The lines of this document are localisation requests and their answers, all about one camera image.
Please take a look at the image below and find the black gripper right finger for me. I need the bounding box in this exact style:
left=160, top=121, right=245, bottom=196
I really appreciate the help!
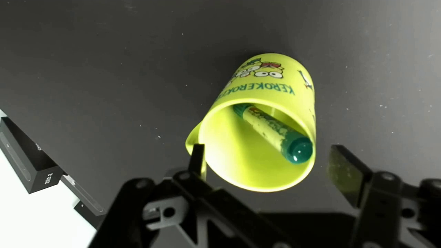
left=328, top=145, right=441, bottom=248

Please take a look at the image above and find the green capped marker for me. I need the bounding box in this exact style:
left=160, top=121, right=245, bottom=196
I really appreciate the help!
left=233, top=105, right=313, bottom=164

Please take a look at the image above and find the yellow green cartoon mug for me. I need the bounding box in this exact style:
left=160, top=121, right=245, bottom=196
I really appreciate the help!
left=185, top=53, right=317, bottom=193

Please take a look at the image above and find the black block on table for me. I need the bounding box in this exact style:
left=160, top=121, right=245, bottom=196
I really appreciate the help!
left=0, top=117, right=63, bottom=194

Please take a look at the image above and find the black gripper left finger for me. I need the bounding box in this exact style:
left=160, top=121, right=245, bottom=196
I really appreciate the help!
left=172, top=143, right=295, bottom=248

